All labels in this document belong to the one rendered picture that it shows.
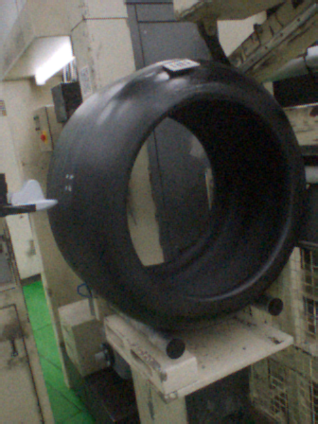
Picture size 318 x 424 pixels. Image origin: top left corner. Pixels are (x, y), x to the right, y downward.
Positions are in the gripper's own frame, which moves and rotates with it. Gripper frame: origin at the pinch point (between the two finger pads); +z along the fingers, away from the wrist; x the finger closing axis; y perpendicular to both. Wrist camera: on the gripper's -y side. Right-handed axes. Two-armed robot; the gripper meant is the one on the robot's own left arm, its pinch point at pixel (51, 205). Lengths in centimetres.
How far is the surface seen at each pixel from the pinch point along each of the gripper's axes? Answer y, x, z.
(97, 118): 16.3, -8.0, 7.9
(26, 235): -69, 339, 50
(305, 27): 37, -10, 59
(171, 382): -38.6, -11.7, 19.6
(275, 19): 41, -1, 58
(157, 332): -29.6, -5.6, 19.8
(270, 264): -17, -13, 45
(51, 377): -122, 153, 26
